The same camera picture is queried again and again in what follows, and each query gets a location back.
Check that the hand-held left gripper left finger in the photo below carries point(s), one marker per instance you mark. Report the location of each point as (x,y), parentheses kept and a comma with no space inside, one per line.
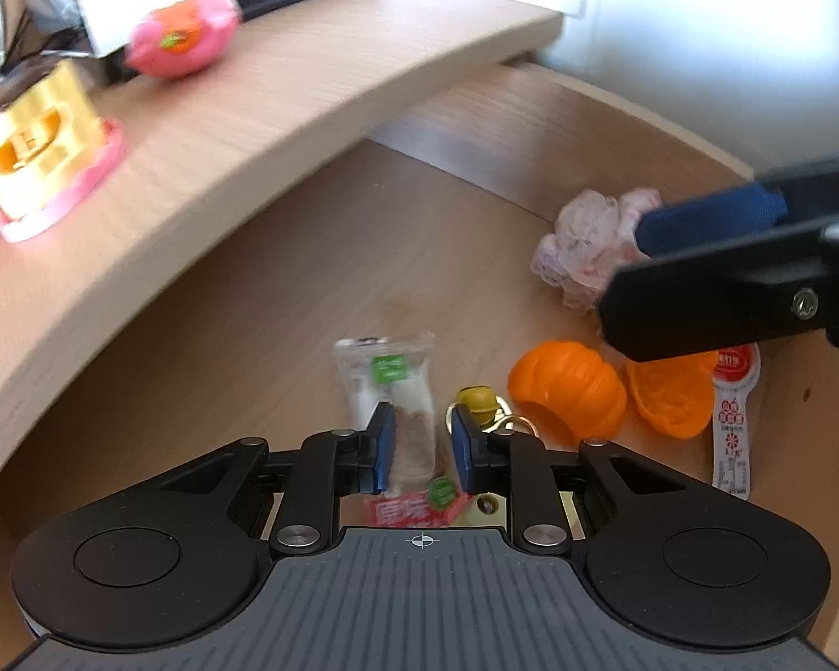
(386,447)

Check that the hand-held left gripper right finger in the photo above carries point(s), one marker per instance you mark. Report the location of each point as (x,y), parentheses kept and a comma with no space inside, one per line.
(465,454)

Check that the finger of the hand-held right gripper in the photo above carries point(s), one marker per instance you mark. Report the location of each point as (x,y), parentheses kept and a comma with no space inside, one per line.
(713,217)
(706,307)

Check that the clear snack packet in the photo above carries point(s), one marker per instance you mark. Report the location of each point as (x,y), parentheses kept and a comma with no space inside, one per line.
(414,433)

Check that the white pouch with red label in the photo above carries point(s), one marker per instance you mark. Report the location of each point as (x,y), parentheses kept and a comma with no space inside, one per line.
(734,433)

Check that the pink white mesh scrunchie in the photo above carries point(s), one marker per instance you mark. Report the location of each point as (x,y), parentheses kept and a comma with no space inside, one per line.
(580,244)

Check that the gold flat item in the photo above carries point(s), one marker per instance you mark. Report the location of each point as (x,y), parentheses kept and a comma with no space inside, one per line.
(493,516)

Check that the red snack packet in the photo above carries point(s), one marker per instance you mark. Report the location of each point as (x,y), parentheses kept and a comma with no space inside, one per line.
(405,514)

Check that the hollow orange pumpkin toy half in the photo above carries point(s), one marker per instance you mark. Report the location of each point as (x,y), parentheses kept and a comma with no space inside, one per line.
(671,398)

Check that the round orange pumpkin toy half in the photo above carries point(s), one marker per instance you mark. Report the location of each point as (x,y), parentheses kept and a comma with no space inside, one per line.
(566,384)

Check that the pink tray base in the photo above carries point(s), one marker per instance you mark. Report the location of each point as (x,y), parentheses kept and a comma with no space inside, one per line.
(77,189)

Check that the pink peach toy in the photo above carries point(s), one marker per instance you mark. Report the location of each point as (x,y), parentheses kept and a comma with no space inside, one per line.
(182,35)

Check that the gold box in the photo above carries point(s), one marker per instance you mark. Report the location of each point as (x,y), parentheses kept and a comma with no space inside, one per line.
(35,140)

